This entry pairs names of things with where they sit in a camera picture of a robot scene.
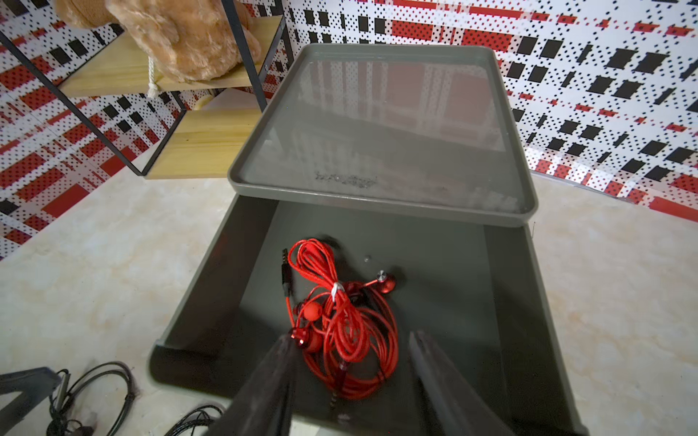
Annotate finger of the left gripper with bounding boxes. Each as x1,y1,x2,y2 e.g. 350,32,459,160
1,367,62,435

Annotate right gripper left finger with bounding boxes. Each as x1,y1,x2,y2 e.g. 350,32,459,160
206,334,297,435

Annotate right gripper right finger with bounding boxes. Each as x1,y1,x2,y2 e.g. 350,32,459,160
409,331,513,435

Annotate red earphones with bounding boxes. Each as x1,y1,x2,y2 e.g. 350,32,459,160
280,247,398,410
287,237,400,401

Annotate grey top drawer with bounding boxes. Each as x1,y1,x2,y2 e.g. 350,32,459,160
149,195,586,435

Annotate black earphones far left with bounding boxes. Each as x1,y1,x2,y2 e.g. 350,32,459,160
45,361,137,435

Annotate black braided earphones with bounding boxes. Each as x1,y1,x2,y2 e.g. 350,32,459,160
165,403,225,436

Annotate three-drawer storage cabinet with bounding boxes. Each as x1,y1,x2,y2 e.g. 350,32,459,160
228,44,538,227

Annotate wooden three-tier shelf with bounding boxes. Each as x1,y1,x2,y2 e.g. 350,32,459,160
1,1,294,189

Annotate brown plush bear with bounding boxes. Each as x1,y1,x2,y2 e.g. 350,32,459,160
54,0,243,82

